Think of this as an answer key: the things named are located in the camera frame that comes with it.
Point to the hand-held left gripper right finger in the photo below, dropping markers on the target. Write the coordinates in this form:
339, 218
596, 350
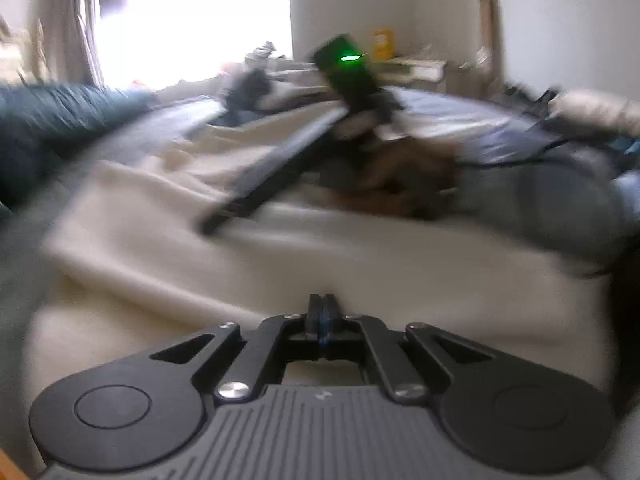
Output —
331, 320

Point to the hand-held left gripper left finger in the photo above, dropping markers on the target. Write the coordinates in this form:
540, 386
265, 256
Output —
314, 320

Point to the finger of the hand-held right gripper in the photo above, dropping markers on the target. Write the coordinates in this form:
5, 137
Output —
280, 176
272, 167

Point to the cream white towel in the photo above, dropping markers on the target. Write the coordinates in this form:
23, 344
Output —
300, 260

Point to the person's right hand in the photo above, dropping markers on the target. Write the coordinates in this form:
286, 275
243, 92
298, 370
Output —
400, 175

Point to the yellow box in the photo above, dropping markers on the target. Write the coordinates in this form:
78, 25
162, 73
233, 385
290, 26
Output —
383, 43

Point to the dark cloth pile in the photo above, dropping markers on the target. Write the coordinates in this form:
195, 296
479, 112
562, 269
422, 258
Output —
265, 50

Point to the black garment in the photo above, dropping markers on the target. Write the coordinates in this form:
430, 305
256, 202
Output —
245, 90

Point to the wooden board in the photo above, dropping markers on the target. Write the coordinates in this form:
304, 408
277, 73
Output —
490, 35

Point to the teal duvet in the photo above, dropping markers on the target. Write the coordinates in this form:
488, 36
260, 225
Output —
60, 120

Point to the grey curtain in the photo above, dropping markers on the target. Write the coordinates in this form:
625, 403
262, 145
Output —
75, 20

